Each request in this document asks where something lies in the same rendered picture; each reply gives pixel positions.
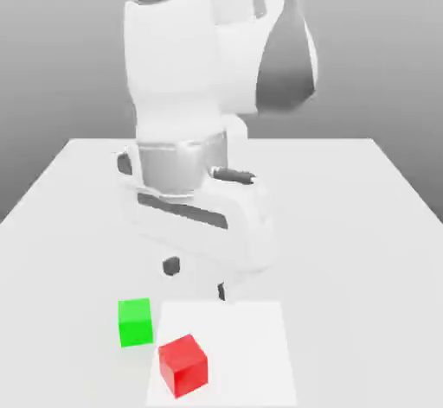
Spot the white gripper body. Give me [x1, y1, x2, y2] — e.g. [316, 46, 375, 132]
[119, 175, 279, 278]

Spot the small green cube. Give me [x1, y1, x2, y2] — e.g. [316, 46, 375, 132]
[118, 297, 154, 348]

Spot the small red cube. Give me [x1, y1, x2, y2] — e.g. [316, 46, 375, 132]
[157, 334, 209, 399]

